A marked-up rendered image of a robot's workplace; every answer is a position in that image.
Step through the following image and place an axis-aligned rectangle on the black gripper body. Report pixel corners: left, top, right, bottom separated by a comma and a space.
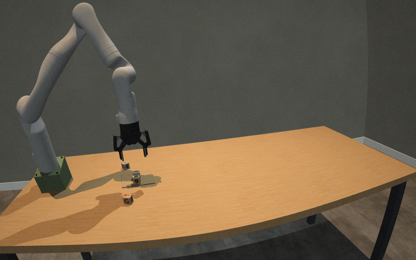
120, 121, 141, 145

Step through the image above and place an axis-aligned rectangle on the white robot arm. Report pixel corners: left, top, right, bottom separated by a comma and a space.
16, 3, 138, 173

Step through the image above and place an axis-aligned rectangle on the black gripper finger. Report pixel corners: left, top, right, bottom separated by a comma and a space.
113, 134, 130, 161
133, 129, 151, 157

